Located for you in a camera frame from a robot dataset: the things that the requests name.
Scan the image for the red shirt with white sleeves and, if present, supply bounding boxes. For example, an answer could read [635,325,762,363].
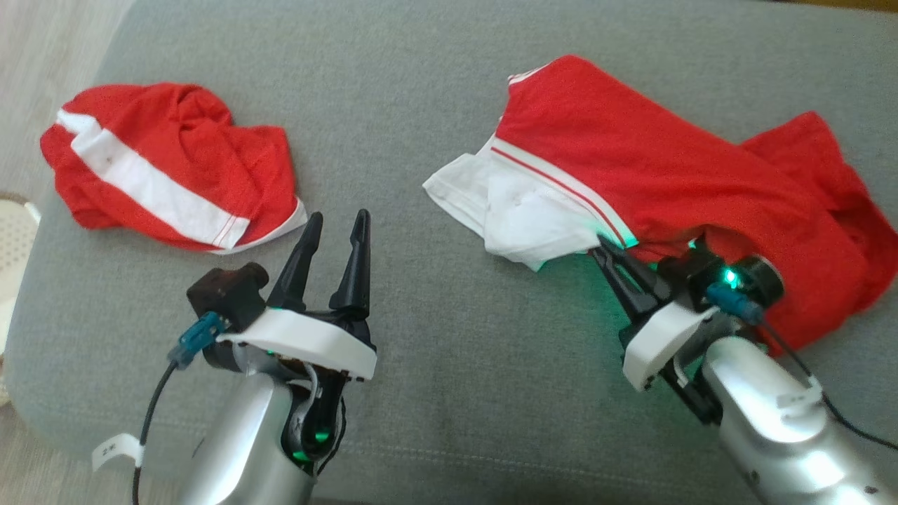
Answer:
[422,54,898,355]

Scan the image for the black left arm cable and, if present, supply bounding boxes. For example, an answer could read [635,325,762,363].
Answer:
[131,359,177,505]

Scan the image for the teal cable connector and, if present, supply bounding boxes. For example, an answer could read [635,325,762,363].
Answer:
[168,312,227,370]
[706,279,765,325]

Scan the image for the large grey sofa seat cushion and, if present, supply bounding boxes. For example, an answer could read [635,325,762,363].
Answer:
[4,0,898,505]

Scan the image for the white left cable label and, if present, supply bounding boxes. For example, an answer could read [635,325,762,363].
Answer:
[91,433,145,472]

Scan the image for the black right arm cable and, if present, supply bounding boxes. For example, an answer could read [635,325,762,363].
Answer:
[758,319,898,451]

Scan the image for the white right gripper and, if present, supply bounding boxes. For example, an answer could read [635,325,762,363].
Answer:
[588,236,727,426]

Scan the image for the teal left cable connector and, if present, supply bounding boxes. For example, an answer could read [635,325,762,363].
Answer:
[168,312,227,370]

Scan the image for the red shorts with white stripe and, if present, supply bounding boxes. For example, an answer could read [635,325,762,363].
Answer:
[40,82,309,255]

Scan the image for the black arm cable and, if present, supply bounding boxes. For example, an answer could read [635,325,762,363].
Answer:
[758,319,898,451]
[131,359,177,505]

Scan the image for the teal right cable connector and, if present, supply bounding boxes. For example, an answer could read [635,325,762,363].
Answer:
[706,279,765,325]

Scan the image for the white perforated laundry basket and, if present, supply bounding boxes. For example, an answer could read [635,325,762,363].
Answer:
[0,193,41,358]

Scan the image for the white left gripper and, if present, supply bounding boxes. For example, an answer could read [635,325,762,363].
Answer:
[216,209,378,472]

